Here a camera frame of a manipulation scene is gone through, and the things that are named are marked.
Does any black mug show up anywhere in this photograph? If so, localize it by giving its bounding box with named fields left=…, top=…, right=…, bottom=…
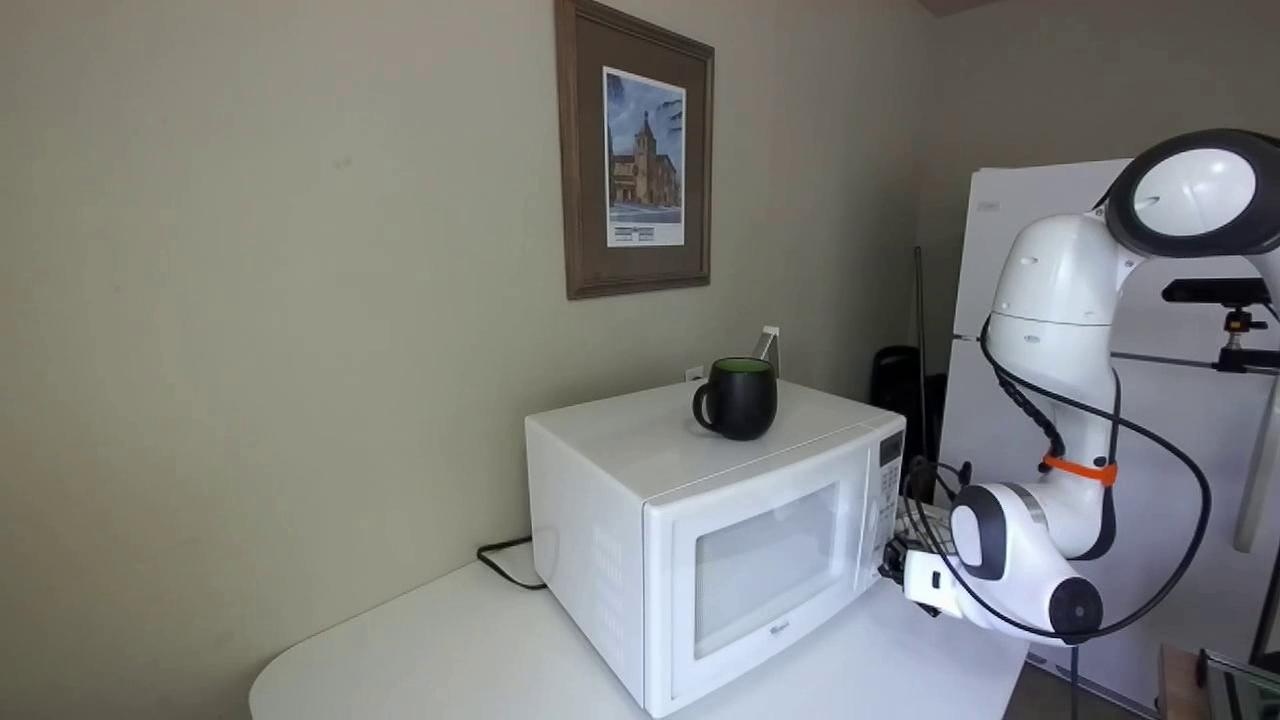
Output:
left=689, top=352, right=779, bottom=445

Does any white microwave door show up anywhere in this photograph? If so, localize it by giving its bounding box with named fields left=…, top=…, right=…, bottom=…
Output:
left=662, top=450, right=873, bottom=713

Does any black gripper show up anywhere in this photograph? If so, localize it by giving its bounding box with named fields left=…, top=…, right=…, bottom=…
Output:
left=877, top=529, right=935, bottom=598

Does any white microwave oven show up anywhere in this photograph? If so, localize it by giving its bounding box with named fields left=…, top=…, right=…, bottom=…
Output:
left=520, top=378, right=912, bottom=720

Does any black stereo camera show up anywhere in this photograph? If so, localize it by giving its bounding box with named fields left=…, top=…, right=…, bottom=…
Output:
left=1161, top=275, right=1275, bottom=313

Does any black tower speaker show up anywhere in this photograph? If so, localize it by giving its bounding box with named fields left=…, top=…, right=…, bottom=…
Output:
left=869, top=341, right=950, bottom=506

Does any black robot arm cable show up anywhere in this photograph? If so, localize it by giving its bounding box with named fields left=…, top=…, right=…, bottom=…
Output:
left=916, top=317, right=1218, bottom=647

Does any black microwave power cord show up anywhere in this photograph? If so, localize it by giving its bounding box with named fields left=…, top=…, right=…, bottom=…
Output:
left=473, top=531, right=552, bottom=598

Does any white refrigerator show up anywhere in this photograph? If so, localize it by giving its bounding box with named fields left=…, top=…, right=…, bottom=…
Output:
left=932, top=158, right=1280, bottom=713

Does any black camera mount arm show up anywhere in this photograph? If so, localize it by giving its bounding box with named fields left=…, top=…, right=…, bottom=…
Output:
left=1211, top=304, right=1280, bottom=378

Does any brown framed church picture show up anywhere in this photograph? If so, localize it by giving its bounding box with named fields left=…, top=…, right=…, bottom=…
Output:
left=552, top=0, right=720, bottom=304

